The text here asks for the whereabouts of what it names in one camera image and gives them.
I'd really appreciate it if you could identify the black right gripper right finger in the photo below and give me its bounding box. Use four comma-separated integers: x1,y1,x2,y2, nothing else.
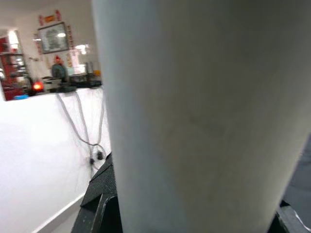
267,199,311,233

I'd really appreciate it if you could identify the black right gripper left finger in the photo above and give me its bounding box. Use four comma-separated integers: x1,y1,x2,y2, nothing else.
70,152,122,233

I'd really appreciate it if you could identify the white plastic table leg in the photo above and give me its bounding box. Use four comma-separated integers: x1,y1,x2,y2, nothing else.
91,0,311,233

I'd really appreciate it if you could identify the black router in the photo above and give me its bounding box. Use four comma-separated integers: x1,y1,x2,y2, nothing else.
50,85,77,93

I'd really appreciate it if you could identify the red glowing lamp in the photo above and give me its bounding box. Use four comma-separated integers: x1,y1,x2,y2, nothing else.
31,81,45,92

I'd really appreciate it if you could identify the red shelf cabinet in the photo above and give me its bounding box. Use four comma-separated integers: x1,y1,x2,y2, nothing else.
0,30,31,100

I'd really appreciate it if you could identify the long black wall cable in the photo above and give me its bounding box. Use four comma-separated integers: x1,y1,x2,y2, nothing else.
98,94,106,146

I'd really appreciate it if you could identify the black adapter cable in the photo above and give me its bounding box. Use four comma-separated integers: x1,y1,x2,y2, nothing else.
57,93,106,170

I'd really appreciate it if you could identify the black wire basket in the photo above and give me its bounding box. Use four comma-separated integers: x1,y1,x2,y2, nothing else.
69,73,102,88

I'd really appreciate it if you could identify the red paper wall strip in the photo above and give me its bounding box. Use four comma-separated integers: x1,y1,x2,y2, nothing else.
67,25,74,49

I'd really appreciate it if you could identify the framed wall picture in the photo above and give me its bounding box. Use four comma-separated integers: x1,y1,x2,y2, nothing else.
37,21,70,54

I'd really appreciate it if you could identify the red paper wall banner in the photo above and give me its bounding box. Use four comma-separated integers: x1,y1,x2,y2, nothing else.
38,10,61,25

